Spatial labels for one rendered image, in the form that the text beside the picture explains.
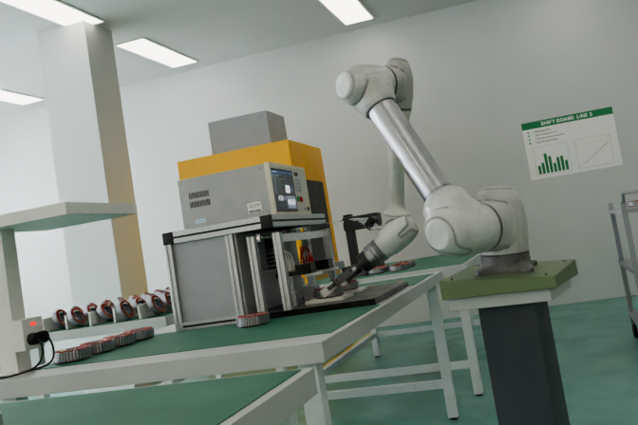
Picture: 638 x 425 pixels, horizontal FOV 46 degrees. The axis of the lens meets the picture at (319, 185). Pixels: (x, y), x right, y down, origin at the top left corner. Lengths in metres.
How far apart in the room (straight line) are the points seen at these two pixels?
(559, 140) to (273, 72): 3.25
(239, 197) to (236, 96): 6.02
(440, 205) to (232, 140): 4.90
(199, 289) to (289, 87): 5.99
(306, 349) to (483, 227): 0.73
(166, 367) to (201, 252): 0.86
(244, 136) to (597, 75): 3.65
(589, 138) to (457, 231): 5.92
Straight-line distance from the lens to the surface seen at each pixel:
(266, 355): 1.88
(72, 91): 7.03
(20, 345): 2.31
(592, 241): 8.05
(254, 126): 6.96
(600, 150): 8.07
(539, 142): 8.06
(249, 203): 2.83
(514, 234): 2.41
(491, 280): 2.33
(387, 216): 2.85
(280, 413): 1.29
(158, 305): 4.10
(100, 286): 6.81
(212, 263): 2.76
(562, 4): 8.31
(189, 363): 1.97
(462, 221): 2.23
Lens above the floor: 0.98
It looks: 5 degrees up
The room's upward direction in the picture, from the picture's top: 9 degrees counter-clockwise
